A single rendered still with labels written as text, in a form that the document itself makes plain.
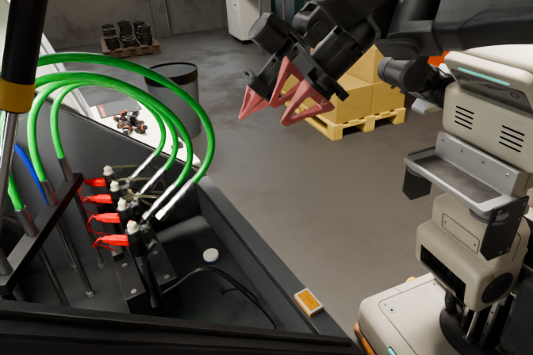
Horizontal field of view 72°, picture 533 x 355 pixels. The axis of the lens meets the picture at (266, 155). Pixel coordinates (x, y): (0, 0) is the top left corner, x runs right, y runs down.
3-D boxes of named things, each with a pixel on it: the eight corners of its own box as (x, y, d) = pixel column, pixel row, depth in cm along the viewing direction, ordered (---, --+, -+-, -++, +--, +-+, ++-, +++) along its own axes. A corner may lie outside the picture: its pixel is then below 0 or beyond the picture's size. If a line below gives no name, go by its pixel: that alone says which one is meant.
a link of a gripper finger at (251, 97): (228, 108, 86) (253, 75, 84) (251, 123, 90) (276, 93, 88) (235, 119, 80) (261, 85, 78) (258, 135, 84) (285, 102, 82)
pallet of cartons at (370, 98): (322, 143, 324) (324, 59, 288) (274, 97, 428) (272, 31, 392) (408, 125, 346) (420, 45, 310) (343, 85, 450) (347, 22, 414)
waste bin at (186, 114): (178, 120, 385) (166, 60, 354) (215, 126, 365) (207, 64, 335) (146, 139, 349) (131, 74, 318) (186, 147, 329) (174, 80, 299)
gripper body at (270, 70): (240, 73, 83) (261, 46, 81) (274, 97, 88) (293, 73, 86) (247, 82, 77) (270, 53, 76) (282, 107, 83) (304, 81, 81)
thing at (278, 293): (344, 388, 71) (350, 336, 63) (326, 402, 69) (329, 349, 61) (213, 216, 118) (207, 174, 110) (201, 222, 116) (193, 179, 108)
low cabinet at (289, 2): (338, 15, 878) (339, -18, 844) (379, 25, 748) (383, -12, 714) (270, 23, 826) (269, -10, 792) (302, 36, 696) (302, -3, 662)
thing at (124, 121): (155, 133, 130) (152, 119, 127) (124, 142, 125) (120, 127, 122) (139, 112, 147) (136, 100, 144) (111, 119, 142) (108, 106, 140)
